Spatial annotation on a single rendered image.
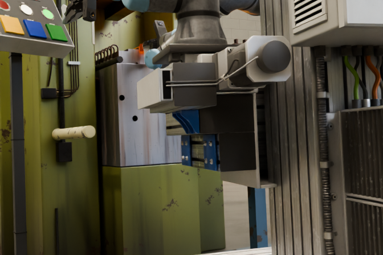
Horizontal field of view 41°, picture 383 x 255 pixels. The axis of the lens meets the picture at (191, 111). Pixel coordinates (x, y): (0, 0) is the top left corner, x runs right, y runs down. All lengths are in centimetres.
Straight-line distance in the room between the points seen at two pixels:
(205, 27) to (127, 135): 98
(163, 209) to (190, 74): 133
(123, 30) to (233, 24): 732
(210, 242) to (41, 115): 105
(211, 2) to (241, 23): 884
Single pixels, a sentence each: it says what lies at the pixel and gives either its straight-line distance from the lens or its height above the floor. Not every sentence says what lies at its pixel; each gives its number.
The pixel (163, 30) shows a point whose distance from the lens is 221.
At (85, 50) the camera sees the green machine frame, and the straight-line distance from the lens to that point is 241.
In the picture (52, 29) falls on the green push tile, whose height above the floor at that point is 102.
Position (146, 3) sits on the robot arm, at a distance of 134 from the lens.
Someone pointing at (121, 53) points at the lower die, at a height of 97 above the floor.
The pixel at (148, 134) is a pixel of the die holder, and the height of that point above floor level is 60.
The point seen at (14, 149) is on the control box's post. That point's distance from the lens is 205.
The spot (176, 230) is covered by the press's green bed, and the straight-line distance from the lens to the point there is 235.
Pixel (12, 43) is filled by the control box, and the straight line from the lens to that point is 194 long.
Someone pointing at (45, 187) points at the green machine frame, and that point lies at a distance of 233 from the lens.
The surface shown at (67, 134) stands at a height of 62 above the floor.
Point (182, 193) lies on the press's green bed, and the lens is 234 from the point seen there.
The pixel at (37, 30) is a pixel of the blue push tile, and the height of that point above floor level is 100.
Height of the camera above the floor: 59
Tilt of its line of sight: 3 degrees up
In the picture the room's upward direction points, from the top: 2 degrees counter-clockwise
